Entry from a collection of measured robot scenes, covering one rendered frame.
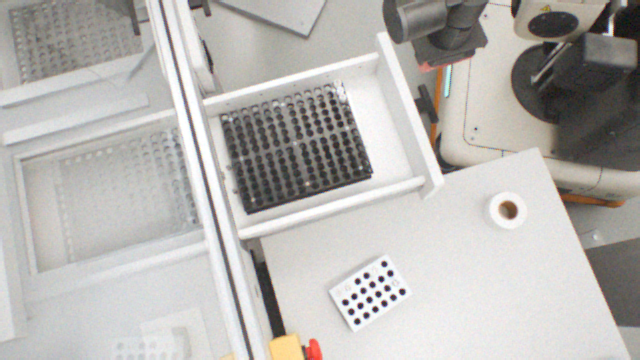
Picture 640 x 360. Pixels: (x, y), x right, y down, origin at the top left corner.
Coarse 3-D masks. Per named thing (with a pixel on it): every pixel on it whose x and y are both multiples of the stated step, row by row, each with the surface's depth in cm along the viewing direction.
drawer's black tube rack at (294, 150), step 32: (288, 96) 86; (320, 96) 89; (224, 128) 84; (256, 128) 84; (288, 128) 84; (320, 128) 84; (256, 160) 85; (288, 160) 82; (320, 160) 85; (352, 160) 86; (256, 192) 84; (288, 192) 84; (320, 192) 84
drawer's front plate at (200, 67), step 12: (180, 0) 87; (180, 12) 86; (192, 12) 95; (192, 24) 86; (192, 36) 85; (192, 48) 85; (192, 60) 84; (204, 60) 89; (204, 72) 86; (204, 84) 90
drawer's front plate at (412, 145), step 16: (384, 32) 86; (384, 48) 85; (384, 64) 87; (384, 80) 90; (400, 80) 83; (400, 96) 83; (400, 112) 86; (416, 112) 82; (400, 128) 89; (416, 128) 81; (416, 144) 82; (416, 160) 85; (432, 160) 80; (416, 176) 88; (432, 176) 79; (432, 192) 83
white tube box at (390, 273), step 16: (384, 256) 89; (368, 272) 88; (384, 272) 88; (336, 288) 87; (368, 288) 87; (384, 288) 90; (400, 288) 87; (336, 304) 88; (352, 304) 86; (368, 304) 86; (384, 304) 90; (352, 320) 86; (368, 320) 86
